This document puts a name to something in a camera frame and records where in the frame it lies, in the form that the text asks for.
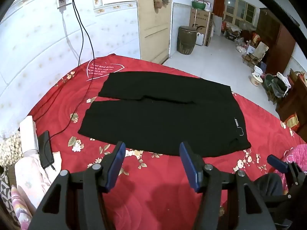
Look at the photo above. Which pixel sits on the pink patterned cloth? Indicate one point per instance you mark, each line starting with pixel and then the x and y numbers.
pixel 296 155

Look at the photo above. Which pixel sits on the brown ceramic jar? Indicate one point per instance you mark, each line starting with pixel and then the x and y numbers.
pixel 186 40

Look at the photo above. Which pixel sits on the window with wooden frame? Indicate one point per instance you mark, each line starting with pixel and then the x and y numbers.
pixel 239 9

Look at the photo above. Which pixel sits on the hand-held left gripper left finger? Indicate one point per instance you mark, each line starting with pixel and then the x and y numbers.
pixel 116 165

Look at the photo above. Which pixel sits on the red curtain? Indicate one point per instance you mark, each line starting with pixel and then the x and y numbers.
pixel 218 3

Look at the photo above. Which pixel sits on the white plastic jug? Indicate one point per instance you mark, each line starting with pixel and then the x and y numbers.
pixel 199 39

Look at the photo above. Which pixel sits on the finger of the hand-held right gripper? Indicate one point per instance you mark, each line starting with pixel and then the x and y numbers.
pixel 278 163

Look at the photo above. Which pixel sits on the white wall socket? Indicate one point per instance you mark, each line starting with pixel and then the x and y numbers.
pixel 62 4

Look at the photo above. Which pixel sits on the green basket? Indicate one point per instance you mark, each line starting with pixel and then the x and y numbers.
pixel 198 4

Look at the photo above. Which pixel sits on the pile of household clutter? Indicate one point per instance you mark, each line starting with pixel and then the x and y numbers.
pixel 247 48

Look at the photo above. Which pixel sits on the pink floral cloth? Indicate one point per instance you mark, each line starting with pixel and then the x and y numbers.
pixel 31 179

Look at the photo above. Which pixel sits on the green chair with clothes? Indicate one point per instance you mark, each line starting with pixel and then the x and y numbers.
pixel 275 86

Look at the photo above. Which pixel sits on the person's dark clothing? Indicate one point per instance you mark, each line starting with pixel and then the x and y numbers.
pixel 271 184

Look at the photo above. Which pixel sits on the beige beaded cushion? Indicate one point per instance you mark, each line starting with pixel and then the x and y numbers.
pixel 10 149

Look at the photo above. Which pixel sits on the black phone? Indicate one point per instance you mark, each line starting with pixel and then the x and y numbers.
pixel 46 149

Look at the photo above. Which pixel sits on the white floral pot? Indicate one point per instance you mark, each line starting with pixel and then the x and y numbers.
pixel 255 79

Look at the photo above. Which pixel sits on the beige door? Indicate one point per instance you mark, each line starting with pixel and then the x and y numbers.
pixel 153 33

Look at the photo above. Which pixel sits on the red floral blanket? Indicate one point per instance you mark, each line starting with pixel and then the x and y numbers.
pixel 144 186

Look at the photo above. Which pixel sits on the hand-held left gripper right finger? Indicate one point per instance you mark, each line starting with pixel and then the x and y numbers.
pixel 189 165

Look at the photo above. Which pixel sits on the large cardboard box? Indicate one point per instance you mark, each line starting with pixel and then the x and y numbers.
pixel 200 19

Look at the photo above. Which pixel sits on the brown wooden furniture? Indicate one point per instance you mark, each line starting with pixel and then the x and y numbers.
pixel 293 100

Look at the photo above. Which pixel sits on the black pants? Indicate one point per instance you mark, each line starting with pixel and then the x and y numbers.
pixel 156 124

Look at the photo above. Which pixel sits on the dark wooden cabinet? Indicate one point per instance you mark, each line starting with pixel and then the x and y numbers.
pixel 275 40

